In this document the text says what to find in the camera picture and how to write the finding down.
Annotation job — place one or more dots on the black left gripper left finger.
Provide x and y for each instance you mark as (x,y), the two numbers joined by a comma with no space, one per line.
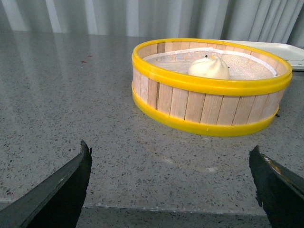
(57,201)

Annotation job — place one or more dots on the yellow rimmed wooden steamer basket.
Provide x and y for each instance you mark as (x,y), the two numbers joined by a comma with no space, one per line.
(207,106)

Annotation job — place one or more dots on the white steamed bun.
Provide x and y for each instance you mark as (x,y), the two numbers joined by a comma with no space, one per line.
(209,67)

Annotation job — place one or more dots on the white steamer liner cloth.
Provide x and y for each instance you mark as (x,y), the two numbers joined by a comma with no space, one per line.
(241,66)

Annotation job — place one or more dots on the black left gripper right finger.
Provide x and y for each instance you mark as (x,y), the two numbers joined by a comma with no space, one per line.
(280,192)

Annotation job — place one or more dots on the white bear print tray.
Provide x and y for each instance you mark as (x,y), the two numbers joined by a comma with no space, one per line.
(293,55)

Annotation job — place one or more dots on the grey pleated curtain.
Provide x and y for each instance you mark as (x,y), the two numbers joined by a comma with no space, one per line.
(278,21)

